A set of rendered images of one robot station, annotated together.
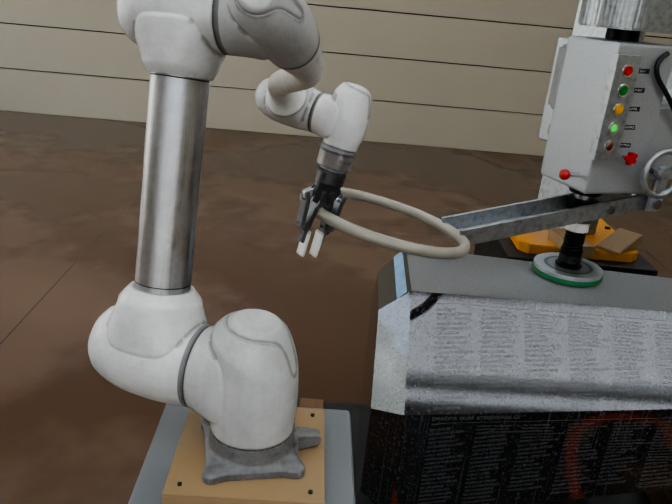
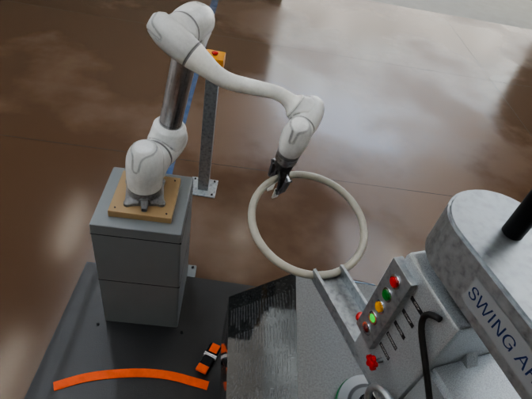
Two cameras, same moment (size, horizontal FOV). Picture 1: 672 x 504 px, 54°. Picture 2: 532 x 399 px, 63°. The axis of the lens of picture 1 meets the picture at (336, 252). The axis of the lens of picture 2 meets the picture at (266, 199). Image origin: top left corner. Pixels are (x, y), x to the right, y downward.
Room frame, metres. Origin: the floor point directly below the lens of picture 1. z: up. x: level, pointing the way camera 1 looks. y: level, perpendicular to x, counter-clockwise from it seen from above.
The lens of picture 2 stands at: (1.44, -1.34, 2.28)
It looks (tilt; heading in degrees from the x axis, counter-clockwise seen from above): 43 degrees down; 85
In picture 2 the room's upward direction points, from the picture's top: 13 degrees clockwise
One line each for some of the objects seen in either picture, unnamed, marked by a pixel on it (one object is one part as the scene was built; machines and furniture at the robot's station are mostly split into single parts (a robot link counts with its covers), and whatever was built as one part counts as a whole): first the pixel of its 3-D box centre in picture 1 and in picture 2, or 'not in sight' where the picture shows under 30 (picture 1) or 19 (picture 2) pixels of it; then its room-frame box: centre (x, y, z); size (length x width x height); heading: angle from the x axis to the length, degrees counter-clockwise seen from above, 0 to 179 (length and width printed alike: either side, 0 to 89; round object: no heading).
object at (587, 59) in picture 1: (624, 120); (448, 363); (2.00, -0.82, 1.37); 0.36 x 0.22 x 0.45; 111
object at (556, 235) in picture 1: (571, 242); not in sight; (2.48, -0.93, 0.81); 0.20 x 0.10 x 0.05; 8
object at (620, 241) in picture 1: (619, 241); not in sight; (2.56, -1.15, 0.80); 0.20 x 0.10 x 0.05; 135
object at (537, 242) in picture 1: (562, 232); not in sight; (2.73, -0.98, 0.76); 0.49 x 0.49 x 0.05; 0
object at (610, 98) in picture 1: (614, 108); (385, 305); (1.84, -0.72, 1.42); 0.08 x 0.03 x 0.28; 111
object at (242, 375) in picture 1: (249, 371); (145, 164); (1.01, 0.13, 1.00); 0.18 x 0.16 x 0.22; 75
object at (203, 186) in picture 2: not in sight; (208, 128); (1.16, 1.13, 0.54); 0.20 x 0.20 x 1.09; 0
